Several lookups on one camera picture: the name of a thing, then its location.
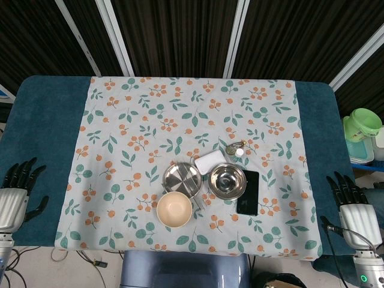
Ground white aluminium frame post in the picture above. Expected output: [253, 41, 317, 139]
[328, 26, 384, 92]
[55, 0, 102, 76]
[95, 0, 135, 77]
[222, 0, 251, 79]

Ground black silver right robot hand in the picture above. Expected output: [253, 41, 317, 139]
[319, 171, 376, 250]

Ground black smartphone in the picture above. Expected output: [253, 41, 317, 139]
[236, 169, 260, 217]

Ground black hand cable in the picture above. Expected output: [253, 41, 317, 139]
[325, 224, 377, 288]

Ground green plastic bucket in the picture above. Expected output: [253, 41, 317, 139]
[343, 107, 383, 143]

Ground teal table cover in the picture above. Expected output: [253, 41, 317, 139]
[0, 74, 371, 256]

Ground white plastic container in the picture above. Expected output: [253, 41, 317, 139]
[371, 127, 384, 160]

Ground white blue board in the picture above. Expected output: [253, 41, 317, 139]
[0, 83, 16, 104]

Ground translucent teal storage box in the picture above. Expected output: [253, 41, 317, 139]
[346, 138, 375, 166]

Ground silver steel bowl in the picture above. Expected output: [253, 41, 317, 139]
[208, 163, 247, 198]

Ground steel pan with folding handle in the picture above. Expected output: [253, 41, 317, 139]
[162, 162, 207, 211]

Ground black fabric object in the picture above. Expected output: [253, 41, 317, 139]
[254, 271, 307, 288]

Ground floral tablecloth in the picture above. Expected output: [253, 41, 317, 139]
[55, 76, 323, 261]

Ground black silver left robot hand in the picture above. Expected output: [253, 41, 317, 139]
[0, 157, 50, 234]

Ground cream ceramic bowl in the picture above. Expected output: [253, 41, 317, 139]
[156, 191, 193, 229]

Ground white rectangular case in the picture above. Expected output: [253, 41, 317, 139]
[194, 149, 226, 176]

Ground blue denim trouser leg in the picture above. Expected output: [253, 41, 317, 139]
[363, 187, 384, 212]

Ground black floor cables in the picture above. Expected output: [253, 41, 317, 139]
[2, 245, 125, 288]

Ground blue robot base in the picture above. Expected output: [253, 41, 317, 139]
[119, 250, 251, 288]

